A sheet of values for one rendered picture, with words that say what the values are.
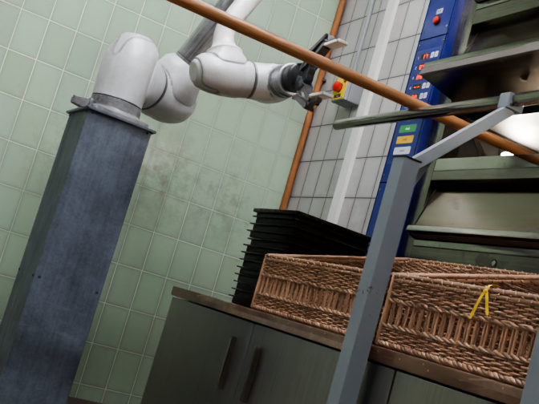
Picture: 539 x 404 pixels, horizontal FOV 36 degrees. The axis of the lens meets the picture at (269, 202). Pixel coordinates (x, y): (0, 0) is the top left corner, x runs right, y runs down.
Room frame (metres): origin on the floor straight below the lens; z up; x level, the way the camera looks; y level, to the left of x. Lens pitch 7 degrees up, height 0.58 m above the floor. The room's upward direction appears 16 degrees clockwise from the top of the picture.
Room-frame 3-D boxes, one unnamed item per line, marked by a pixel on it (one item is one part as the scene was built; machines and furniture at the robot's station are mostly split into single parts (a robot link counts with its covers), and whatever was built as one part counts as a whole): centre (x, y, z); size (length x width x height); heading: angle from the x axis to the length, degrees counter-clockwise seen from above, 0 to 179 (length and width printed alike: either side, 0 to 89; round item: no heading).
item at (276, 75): (2.14, 0.04, 1.19); 0.09 x 0.06 x 0.09; 116
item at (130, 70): (2.44, 0.52, 1.17); 0.18 x 0.16 x 0.22; 150
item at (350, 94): (3.01, -0.16, 1.46); 0.10 x 0.07 x 0.10; 26
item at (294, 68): (2.07, 0.01, 1.19); 0.09 x 0.07 x 0.08; 26
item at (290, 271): (2.09, -0.36, 0.72); 0.56 x 0.49 x 0.28; 27
